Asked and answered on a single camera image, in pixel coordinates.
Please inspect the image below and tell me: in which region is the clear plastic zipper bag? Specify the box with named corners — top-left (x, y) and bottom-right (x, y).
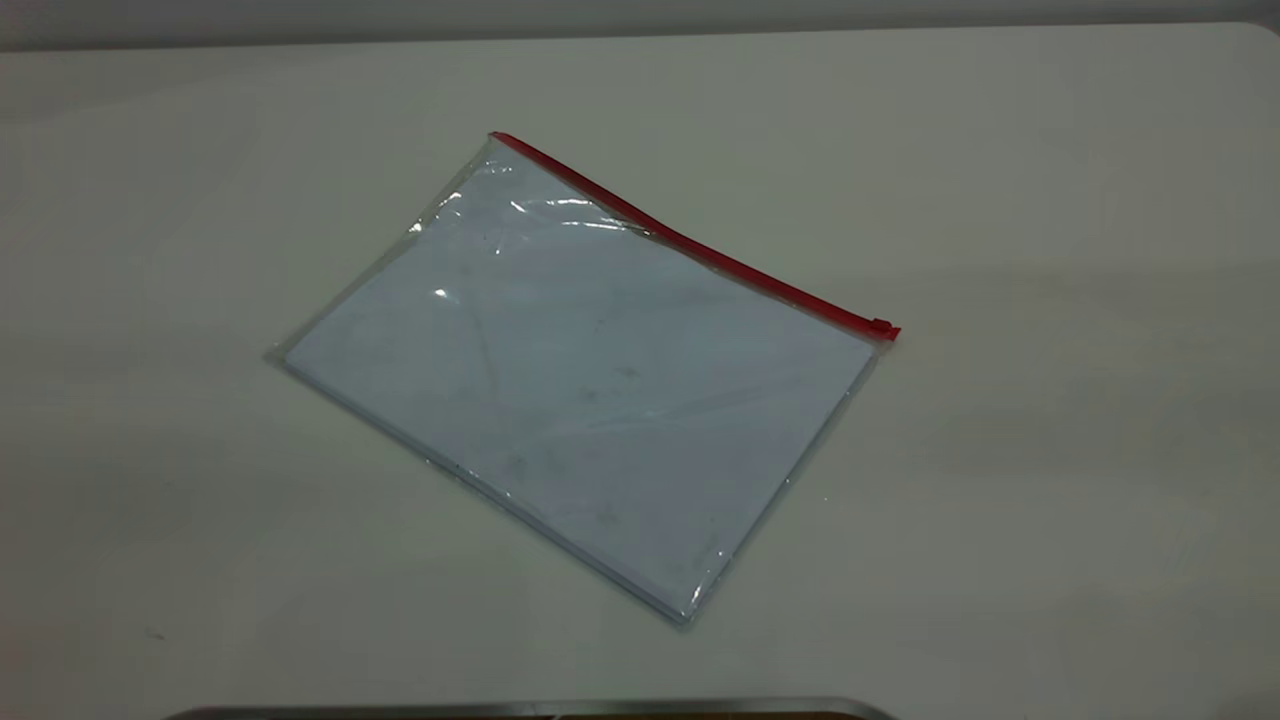
top-left (265, 130), bottom-right (902, 627)

